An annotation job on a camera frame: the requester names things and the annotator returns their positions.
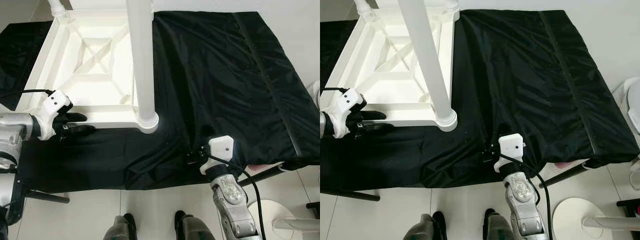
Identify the white plastic table top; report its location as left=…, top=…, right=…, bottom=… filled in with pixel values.
left=320, top=5, right=458, bottom=133
left=17, top=7, right=160, bottom=135

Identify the black metal table leg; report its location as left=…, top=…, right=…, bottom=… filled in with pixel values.
left=540, top=162, right=589, bottom=189
left=240, top=165, right=287, bottom=188
left=320, top=188, right=381, bottom=203
left=25, top=190, right=70, bottom=205

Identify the grey robot right foot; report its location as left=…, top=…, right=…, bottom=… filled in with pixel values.
left=482, top=209, right=527, bottom=240
left=174, top=211, right=217, bottom=240

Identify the grey robot foot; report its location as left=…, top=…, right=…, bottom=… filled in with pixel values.
left=174, top=211, right=217, bottom=240
left=102, top=214, right=139, bottom=240
left=482, top=209, right=527, bottom=240
left=404, top=211, right=449, bottom=240

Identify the black cloth table cover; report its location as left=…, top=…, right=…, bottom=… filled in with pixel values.
left=0, top=11, right=321, bottom=193
left=320, top=9, right=640, bottom=190

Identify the grey robot left foot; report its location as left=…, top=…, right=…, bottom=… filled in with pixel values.
left=404, top=211, right=449, bottom=240
left=102, top=214, right=139, bottom=240

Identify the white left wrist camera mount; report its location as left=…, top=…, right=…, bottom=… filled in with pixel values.
left=330, top=87, right=365, bottom=140
left=37, top=90, right=73, bottom=141

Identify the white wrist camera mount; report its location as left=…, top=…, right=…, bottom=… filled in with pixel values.
left=494, top=133, right=526, bottom=173
left=200, top=136, right=236, bottom=176
left=330, top=87, right=365, bottom=140
left=37, top=90, right=73, bottom=141

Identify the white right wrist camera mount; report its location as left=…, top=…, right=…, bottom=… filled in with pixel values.
left=200, top=136, right=236, bottom=176
left=494, top=133, right=526, bottom=173

